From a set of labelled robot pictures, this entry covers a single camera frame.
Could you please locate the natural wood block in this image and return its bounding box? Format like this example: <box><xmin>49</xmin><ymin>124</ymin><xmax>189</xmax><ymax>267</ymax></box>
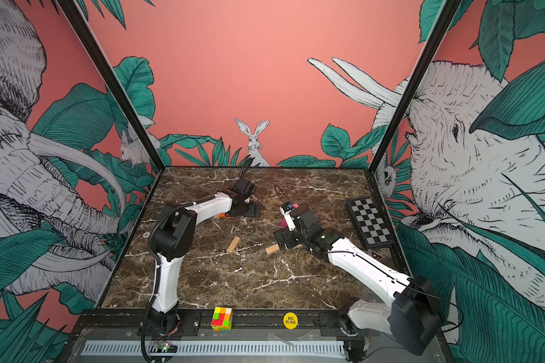
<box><xmin>266</xmin><ymin>244</ymin><xmax>280</xmax><ymax>254</ymax></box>
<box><xmin>226</xmin><ymin>236</ymin><xmax>241</xmax><ymax>253</ymax></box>

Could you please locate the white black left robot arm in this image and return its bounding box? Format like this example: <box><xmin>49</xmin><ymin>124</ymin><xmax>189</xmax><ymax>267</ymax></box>
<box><xmin>142</xmin><ymin>157</ymin><xmax>256</xmax><ymax>335</ymax></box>

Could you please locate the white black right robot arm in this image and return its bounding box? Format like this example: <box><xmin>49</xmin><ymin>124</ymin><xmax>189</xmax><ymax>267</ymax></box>
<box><xmin>274</xmin><ymin>202</ymin><xmax>443</xmax><ymax>355</ymax></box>

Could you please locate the yellow big blind chip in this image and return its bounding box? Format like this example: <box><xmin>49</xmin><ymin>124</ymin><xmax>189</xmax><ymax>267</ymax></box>
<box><xmin>282</xmin><ymin>312</ymin><xmax>299</xmax><ymax>330</ymax></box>

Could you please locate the black white checkerboard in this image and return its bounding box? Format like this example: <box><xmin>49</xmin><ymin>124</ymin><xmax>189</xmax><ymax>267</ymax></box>
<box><xmin>345</xmin><ymin>197</ymin><xmax>395</xmax><ymax>250</ymax></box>

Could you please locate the small triangle warning sign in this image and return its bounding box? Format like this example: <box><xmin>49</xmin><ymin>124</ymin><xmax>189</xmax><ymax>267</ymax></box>
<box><xmin>371</xmin><ymin>251</ymin><xmax>386</xmax><ymax>262</ymax></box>

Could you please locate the colourful puzzle cube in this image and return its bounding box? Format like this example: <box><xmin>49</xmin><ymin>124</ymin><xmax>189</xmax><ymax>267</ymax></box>
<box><xmin>210</xmin><ymin>306</ymin><xmax>233</xmax><ymax>331</ymax></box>

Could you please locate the white ventilation grille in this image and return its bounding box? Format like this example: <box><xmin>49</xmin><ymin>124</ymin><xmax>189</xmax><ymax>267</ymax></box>
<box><xmin>80</xmin><ymin>340</ymin><xmax>345</xmax><ymax>358</ymax></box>

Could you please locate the small circuit board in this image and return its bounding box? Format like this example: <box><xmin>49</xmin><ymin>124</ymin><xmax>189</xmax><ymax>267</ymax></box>
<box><xmin>150</xmin><ymin>341</ymin><xmax>179</xmax><ymax>354</ymax></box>

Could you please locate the black front rail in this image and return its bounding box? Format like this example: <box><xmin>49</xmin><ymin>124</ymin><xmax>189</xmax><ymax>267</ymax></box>
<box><xmin>73</xmin><ymin>308</ymin><xmax>354</xmax><ymax>339</ymax></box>

